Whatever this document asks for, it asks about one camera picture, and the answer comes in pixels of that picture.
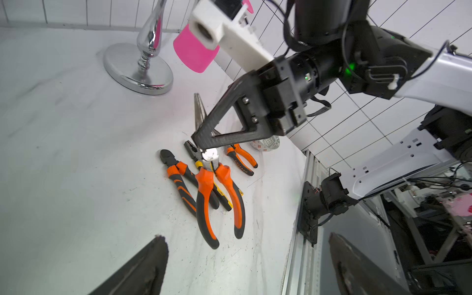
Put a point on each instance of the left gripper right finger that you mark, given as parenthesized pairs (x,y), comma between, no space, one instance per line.
(356,274)

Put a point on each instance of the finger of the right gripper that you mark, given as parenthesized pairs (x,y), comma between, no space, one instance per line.
(245,98)

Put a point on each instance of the orange diagonal cutting pliers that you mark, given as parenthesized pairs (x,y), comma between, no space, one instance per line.
(176,170)

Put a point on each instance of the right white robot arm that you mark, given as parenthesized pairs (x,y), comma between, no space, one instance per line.
(332,40)

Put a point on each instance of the orange combination pliers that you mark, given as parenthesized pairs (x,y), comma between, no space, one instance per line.
(212,168)

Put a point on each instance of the chrome cup holder stand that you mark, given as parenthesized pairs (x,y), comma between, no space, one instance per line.
(138,67)

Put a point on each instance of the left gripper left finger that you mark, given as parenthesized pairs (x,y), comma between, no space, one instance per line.
(143,274)

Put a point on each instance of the lower pink cup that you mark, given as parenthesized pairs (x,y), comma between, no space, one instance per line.
(192,52)

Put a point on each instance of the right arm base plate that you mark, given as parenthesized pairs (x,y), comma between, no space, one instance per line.
(319,205)

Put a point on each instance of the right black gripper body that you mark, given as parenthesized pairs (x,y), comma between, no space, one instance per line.
(281,95)

